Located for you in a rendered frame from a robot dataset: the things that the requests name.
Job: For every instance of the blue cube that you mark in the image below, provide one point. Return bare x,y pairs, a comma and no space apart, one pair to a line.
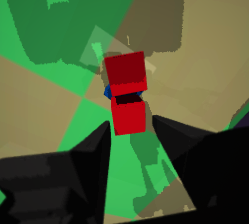
108,93

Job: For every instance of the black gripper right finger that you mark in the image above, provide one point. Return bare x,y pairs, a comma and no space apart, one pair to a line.
202,159

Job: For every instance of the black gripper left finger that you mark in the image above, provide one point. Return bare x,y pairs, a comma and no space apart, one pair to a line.
84,168

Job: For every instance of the red cube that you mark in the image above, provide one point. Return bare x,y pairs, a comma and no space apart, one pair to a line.
128,113
126,73

